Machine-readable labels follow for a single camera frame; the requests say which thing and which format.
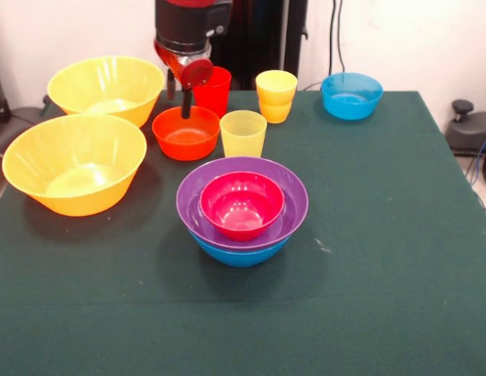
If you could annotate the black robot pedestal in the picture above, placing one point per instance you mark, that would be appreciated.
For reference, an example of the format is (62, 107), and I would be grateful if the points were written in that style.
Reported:
(262, 39)

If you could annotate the large orange bowl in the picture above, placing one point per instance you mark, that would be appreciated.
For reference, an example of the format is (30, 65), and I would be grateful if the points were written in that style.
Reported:
(70, 164)
(106, 86)

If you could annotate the pale yellow translucent cup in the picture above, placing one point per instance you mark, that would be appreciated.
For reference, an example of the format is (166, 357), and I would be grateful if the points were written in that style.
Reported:
(243, 137)

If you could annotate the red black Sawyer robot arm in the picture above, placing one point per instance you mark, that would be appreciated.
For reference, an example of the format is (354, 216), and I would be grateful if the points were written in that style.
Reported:
(192, 23)

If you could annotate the purple bowl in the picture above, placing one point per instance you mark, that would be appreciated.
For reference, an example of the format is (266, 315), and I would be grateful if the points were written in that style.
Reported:
(294, 203)

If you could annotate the red cup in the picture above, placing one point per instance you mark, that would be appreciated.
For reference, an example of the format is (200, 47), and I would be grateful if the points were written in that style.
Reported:
(215, 96)

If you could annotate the small light blue bowl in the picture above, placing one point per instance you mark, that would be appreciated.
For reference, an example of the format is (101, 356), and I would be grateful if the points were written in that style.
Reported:
(350, 102)

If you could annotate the dark green table cloth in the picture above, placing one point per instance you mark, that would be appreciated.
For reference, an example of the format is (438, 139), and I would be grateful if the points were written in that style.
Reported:
(109, 297)

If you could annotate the small red-orange bowl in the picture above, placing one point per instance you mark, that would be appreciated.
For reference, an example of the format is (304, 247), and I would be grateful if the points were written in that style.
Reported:
(184, 137)

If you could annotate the small pink bowl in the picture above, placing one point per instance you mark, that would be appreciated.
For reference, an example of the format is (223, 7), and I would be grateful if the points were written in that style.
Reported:
(243, 207)

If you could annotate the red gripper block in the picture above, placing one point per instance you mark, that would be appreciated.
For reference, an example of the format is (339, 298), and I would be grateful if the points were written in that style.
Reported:
(196, 74)

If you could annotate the yellow stepped cup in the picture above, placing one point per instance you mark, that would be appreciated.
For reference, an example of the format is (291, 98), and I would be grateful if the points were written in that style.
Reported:
(275, 102)

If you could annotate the black tripod base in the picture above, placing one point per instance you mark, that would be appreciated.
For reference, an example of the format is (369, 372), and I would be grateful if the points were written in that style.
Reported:
(25, 117)
(472, 133)

